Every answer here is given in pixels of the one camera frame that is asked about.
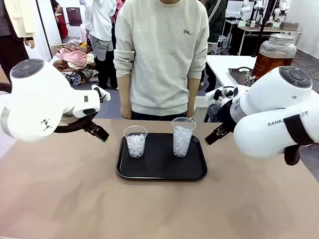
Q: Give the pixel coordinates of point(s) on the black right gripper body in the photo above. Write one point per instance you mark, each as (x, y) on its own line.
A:
(227, 114)

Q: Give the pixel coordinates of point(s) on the tall clear cup with ice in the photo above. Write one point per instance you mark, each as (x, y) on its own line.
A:
(182, 142)

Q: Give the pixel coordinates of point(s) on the short clear cup with ice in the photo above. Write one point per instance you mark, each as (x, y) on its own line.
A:
(135, 145)

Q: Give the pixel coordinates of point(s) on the person's right forearm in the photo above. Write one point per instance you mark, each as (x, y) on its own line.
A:
(124, 89)

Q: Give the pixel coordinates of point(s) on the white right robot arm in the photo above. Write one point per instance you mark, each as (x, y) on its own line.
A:
(269, 104)

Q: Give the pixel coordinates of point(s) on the person's left forearm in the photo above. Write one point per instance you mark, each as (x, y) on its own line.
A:
(193, 89)

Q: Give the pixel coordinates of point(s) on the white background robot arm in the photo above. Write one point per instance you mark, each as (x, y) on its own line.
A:
(281, 10)
(245, 10)

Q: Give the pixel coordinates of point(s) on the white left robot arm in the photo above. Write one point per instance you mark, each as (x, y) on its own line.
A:
(37, 94)

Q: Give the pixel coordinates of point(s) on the glass tea drink dispenser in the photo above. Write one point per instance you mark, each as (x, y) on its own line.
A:
(274, 57)

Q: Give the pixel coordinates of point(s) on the person's right hand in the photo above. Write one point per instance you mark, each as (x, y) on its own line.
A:
(126, 111)

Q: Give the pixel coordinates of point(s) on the person's left hand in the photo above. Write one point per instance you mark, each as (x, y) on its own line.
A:
(191, 110)

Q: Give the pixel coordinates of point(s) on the small black tray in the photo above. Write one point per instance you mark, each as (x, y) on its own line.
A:
(240, 74)

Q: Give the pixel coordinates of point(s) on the white side table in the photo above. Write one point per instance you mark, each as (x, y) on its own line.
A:
(224, 67)

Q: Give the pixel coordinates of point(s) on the black plastic serving tray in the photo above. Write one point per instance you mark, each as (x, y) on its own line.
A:
(162, 166)

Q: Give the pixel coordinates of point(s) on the pile of colourful clothes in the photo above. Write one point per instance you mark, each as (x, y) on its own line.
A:
(74, 62)

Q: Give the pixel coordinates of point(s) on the person in grey sweatshirt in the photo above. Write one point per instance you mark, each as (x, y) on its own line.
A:
(162, 62)

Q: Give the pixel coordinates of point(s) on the person in dark jacket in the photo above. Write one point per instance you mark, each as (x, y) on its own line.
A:
(215, 22)

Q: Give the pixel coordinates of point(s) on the black vertical pole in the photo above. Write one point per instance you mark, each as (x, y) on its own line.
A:
(263, 27)

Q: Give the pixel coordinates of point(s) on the grey metal box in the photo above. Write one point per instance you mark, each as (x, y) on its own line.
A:
(289, 26)

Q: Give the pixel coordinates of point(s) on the red hanging garment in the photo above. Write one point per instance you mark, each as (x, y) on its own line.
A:
(62, 25)

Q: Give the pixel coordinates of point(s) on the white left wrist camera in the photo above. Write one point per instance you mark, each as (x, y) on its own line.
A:
(102, 93)

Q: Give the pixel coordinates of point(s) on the black frame workbench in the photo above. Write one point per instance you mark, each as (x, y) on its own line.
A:
(249, 37)

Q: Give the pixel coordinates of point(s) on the dark brown wall board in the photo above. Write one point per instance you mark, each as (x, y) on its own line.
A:
(74, 17)

